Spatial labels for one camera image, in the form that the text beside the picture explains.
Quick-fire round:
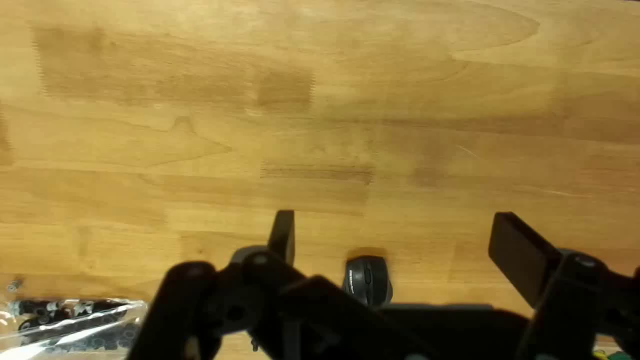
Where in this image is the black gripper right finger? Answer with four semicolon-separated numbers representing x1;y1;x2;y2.
487;212;561;307

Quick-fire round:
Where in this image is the black computer mouse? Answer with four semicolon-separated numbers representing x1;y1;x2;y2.
342;257;394;308

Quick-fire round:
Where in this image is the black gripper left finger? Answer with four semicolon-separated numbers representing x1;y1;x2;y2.
268;211;296;264

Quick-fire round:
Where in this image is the clear bag of black parts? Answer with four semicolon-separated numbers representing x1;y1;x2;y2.
0;299;148;360

